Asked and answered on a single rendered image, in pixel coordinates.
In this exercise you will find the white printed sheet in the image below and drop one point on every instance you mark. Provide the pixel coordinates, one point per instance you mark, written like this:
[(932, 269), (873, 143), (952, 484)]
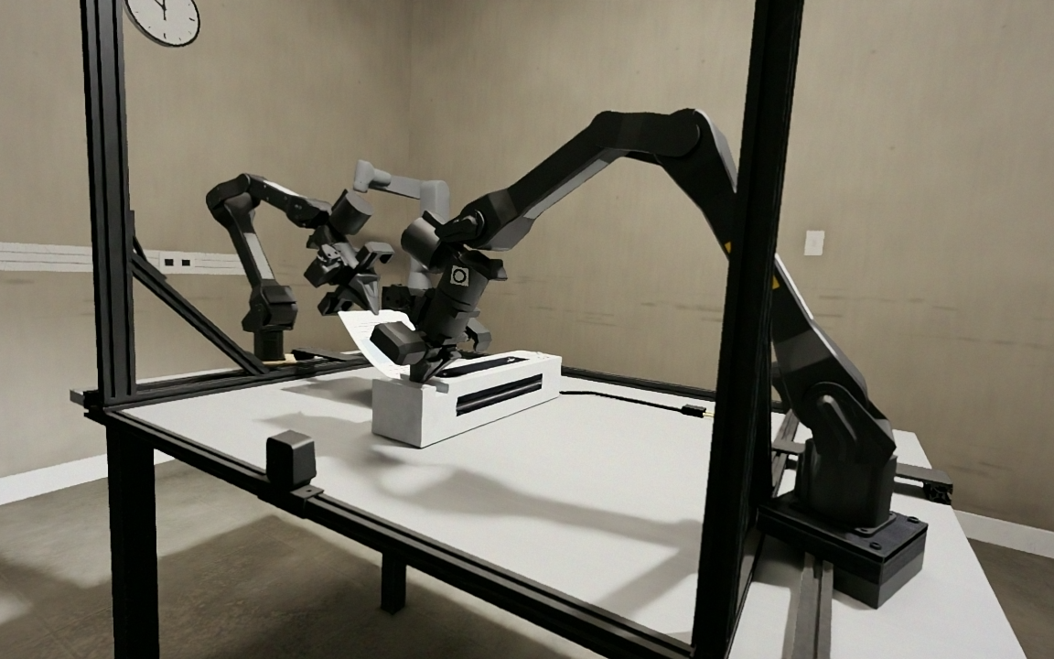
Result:
[(360, 325)]

